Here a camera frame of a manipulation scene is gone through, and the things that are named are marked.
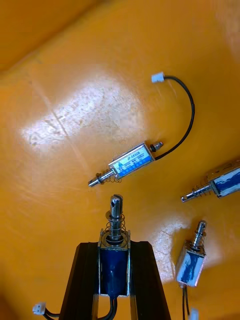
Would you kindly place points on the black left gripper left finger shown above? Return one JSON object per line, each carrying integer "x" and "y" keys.
{"x": 80, "y": 282}

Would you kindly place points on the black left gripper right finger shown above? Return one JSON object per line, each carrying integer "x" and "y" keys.
{"x": 147, "y": 282}

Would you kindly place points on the metal solenoid with blue label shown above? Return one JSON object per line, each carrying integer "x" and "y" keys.
{"x": 225, "y": 181}
{"x": 132, "y": 160}
{"x": 114, "y": 270}
{"x": 191, "y": 265}

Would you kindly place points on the yellow-orange plastic bin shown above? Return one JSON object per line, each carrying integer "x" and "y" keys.
{"x": 75, "y": 112}

